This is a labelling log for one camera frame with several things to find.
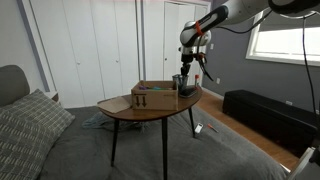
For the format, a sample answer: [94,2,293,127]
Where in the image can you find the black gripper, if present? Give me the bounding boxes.
[180,53,196,77]

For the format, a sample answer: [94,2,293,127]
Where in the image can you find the black mesh pen basket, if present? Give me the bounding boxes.
[171,73,190,94]

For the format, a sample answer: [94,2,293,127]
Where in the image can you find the brown cardboard box with arrows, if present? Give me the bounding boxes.
[130,80,180,112]

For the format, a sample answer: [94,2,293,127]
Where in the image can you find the orange capped pen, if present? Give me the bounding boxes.
[207,123,220,134]

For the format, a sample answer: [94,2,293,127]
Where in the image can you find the flat cardboard sheet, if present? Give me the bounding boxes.
[96,95,132,114]

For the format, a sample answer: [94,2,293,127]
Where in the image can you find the black stapler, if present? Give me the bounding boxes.
[178,85,199,99]

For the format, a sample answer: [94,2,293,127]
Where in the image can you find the white framed room door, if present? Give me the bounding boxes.
[162,0,211,88]

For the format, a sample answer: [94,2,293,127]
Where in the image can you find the round wooden table black legs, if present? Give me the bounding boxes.
[97,85,204,180]

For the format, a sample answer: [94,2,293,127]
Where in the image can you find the small white rectangular device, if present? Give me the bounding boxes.
[194,122,204,135]

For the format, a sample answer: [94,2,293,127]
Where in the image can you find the white bifold closet door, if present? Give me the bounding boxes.
[29,0,106,109]
[89,0,140,100]

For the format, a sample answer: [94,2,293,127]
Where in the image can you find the black storage bench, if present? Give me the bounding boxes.
[222,89,319,158]

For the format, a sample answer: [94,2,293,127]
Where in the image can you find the white framed window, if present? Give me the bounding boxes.
[245,9,320,67]

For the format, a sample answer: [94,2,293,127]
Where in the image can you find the teal crumpled blanket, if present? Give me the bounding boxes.
[81,111,148,133]

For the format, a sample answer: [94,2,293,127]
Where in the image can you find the grey window blind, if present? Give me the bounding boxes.
[258,11,320,33]

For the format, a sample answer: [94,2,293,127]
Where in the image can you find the grey patterned pillow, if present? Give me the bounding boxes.
[0,88,76,180]

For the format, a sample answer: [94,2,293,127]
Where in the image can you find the grey upholstered headboard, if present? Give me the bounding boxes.
[0,64,31,108]

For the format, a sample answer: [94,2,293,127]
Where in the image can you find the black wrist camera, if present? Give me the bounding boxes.
[194,52,206,63]

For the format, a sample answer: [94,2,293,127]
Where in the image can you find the red strap on arm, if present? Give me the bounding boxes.
[194,20,205,37]

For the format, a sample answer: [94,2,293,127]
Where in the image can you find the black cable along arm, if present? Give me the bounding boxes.
[213,9,278,35]

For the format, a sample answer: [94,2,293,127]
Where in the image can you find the black hanging cable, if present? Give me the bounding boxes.
[300,13,320,141]

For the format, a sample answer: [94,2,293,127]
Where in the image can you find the white camera stand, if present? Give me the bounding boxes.
[286,136,320,180]

